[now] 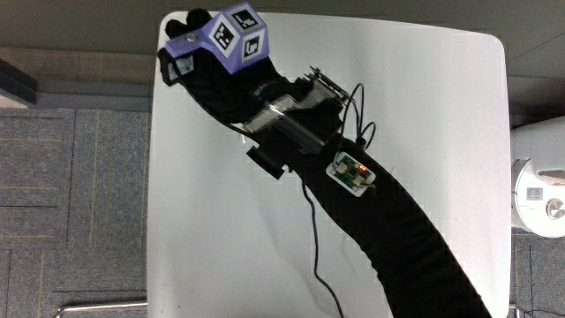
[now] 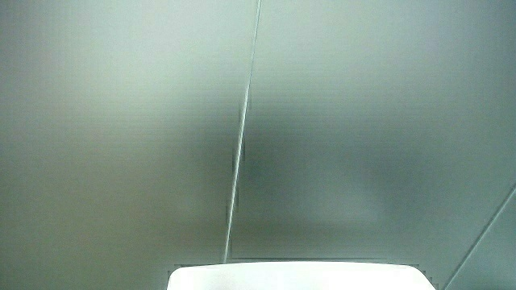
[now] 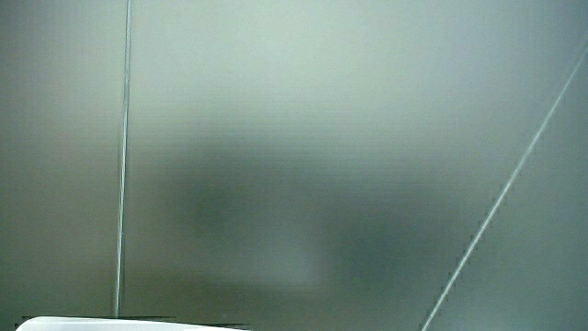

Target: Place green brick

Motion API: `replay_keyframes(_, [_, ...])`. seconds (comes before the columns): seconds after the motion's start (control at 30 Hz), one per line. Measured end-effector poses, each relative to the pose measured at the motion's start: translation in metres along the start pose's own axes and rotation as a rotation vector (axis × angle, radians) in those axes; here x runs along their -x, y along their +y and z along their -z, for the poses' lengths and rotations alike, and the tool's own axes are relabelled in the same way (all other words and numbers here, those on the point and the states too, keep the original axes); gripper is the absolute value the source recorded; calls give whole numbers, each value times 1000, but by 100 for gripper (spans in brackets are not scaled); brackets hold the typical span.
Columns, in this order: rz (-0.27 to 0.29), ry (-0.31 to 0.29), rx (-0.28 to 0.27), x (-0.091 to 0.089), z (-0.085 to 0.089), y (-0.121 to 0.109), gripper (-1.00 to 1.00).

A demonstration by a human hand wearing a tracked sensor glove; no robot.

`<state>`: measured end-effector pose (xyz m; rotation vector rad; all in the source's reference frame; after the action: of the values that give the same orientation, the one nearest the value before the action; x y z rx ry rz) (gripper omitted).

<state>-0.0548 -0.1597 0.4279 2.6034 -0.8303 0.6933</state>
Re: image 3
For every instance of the white rounded object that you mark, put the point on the white rounded object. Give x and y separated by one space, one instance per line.
92 325

